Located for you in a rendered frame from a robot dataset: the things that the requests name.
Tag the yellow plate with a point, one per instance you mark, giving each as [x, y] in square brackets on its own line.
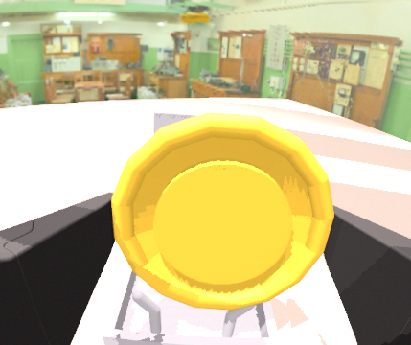
[222, 211]

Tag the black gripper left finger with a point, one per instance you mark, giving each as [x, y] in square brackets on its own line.
[49, 268]

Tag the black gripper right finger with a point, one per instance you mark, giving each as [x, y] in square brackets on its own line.
[371, 269]

